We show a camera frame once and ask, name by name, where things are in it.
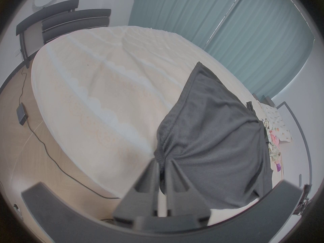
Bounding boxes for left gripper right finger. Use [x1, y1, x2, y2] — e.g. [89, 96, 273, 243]
[165, 159, 211, 223]

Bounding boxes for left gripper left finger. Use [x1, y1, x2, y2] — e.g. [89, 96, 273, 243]
[113, 158, 160, 225]

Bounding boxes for black T-shirt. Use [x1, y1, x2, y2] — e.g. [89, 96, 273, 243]
[153, 61, 274, 209]

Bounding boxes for pile of clothes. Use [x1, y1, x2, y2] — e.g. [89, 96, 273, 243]
[262, 118, 282, 173]

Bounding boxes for bed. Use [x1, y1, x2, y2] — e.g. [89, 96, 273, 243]
[30, 25, 313, 225]

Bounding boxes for white printed pillow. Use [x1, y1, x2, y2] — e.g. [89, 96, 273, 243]
[258, 101, 293, 143]

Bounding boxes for grey bedside table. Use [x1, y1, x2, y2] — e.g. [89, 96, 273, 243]
[253, 94, 272, 107]

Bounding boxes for black power adapter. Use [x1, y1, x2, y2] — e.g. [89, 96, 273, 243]
[16, 102, 29, 126]

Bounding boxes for blue-green curtain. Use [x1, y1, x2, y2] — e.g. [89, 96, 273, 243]
[128, 0, 250, 47]
[204, 0, 317, 102]

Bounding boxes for black chest of drawers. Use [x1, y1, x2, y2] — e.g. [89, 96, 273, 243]
[41, 8, 112, 45]

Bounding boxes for black dressing table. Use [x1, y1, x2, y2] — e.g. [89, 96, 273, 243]
[16, 0, 79, 69]

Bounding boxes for black cable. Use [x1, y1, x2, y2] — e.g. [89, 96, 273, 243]
[18, 67, 120, 200]

